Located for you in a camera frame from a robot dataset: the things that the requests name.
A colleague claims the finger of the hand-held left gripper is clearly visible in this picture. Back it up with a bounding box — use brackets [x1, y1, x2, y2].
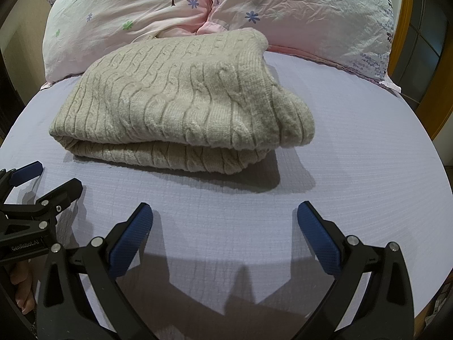
[0, 178, 84, 233]
[0, 161, 44, 204]

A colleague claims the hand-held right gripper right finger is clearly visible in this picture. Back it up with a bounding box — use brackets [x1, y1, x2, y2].
[293, 201, 415, 340]

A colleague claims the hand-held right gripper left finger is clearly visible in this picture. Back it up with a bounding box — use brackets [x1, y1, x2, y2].
[37, 202, 157, 340]

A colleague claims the beige cable knit sweater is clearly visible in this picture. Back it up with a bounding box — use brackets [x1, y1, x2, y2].
[49, 28, 316, 176]

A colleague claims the person's left hand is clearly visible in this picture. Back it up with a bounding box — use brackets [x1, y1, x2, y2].
[9, 259, 37, 315]

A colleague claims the floral tree print pillow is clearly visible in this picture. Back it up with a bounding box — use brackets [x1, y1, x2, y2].
[42, 0, 213, 86]

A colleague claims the glass door panel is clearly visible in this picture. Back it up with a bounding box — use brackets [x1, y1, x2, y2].
[389, 0, 448, 109]

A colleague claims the pink floral pillow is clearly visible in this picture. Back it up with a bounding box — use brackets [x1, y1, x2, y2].
[196, 0, 403, 93]

